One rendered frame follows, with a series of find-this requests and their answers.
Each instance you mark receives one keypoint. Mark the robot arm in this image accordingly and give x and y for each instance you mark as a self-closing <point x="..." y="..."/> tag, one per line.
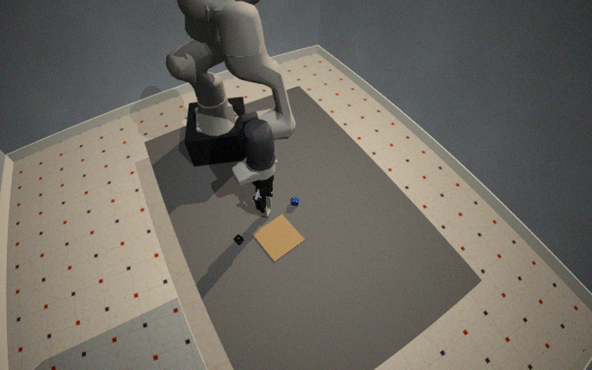
<point x="239" y="31"/>

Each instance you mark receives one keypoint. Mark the orange flat mat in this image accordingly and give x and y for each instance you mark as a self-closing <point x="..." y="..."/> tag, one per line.
<point x="278" y="237"/>

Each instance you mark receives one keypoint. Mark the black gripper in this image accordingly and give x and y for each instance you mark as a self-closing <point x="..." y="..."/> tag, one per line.
<point x="263" y="195"/>

